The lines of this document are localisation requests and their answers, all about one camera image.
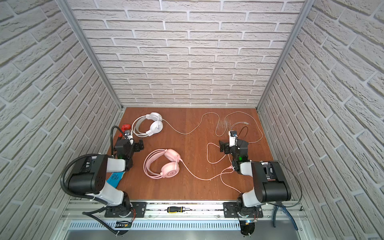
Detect pink headphone cable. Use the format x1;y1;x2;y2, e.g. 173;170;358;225
179;142;243;194

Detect pink headphones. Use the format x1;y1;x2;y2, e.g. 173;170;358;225
143;149;182;179

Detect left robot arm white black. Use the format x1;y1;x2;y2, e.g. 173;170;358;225
61;139;144;218

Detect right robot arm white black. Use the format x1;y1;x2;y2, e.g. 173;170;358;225
219;140;292;212

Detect white headphones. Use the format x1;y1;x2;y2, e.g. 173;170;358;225
131;112;164;138

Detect red pipe wrench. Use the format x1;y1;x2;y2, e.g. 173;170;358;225
118;124;132;139

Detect blue grey work glove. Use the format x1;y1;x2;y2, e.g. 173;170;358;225
107;172;125;188

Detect black yellow screwdriver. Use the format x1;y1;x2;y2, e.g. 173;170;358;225
167;206;191;214

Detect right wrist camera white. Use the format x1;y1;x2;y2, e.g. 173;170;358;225
229;131;238;147

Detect white headphone cable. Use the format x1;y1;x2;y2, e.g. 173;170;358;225
161;111;264;144

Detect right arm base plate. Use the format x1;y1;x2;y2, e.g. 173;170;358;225
223;202;264;219

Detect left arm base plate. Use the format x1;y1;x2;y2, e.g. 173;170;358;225
105;202;147;218

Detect blue handled pliers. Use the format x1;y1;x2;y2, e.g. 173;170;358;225
272;205;299;231

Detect black corrugated cable conduit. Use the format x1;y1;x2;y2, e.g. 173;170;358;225
59;125;128;236

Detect aluminium front rail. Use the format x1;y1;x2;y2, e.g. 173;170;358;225
60;200;308;222

